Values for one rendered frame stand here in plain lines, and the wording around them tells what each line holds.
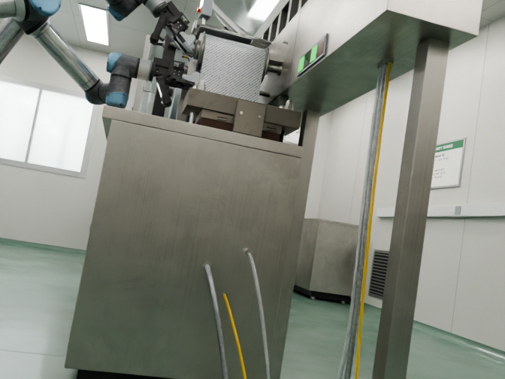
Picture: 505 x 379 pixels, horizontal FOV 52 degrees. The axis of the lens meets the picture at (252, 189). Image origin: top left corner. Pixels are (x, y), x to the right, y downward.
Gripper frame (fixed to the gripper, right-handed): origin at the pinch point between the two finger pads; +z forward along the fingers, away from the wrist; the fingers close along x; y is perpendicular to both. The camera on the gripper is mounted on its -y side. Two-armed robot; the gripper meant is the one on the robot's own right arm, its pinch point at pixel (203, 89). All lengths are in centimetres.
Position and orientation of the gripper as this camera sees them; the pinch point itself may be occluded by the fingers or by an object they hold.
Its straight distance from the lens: 200.4
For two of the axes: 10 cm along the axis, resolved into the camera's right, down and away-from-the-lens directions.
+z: 9.6, 1.8, 2.3
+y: 1.6, -9.8, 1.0
